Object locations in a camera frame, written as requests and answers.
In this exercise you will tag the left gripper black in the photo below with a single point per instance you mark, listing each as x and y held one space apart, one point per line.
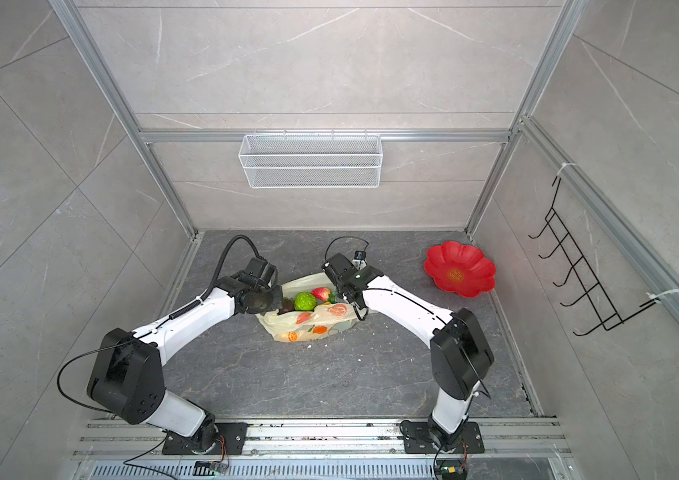
278 292

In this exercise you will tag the cream plastic bag fruit print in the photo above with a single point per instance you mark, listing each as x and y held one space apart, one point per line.
329 318

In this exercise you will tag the red flower-shaped plastic bowl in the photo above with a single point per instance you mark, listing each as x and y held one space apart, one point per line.
460 269

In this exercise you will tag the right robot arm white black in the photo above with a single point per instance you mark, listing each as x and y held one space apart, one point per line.
460 354

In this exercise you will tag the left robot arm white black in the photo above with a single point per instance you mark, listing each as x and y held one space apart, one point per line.
128 379

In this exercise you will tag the red strawberry fake fruit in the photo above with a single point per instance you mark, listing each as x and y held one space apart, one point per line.
322 294

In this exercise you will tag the green custard apple fake fruit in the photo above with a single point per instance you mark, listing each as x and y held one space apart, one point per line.
305 301

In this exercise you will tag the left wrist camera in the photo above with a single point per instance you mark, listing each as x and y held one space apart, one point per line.
260 270

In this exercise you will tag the white wire mesh basket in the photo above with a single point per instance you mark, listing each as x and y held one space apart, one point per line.
311 160

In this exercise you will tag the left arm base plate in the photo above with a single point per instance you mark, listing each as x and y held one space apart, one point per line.
210 439

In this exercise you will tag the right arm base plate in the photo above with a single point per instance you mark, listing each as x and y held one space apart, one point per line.
426 437

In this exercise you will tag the black wire hook rack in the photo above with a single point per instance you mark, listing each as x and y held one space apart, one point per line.
581 273

